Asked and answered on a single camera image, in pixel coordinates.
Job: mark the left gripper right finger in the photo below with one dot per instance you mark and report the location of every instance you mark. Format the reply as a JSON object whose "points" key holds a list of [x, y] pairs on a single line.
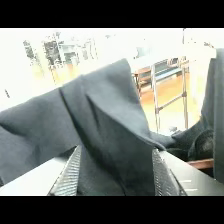
{"points": [[163, 176]]}

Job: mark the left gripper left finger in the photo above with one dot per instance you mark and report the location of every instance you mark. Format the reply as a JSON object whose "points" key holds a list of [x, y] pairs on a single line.
{"points": [[70, 173]]}

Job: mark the black garment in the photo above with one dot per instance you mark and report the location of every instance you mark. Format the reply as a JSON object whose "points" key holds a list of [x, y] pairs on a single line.
{"points": [[110, 120]]}

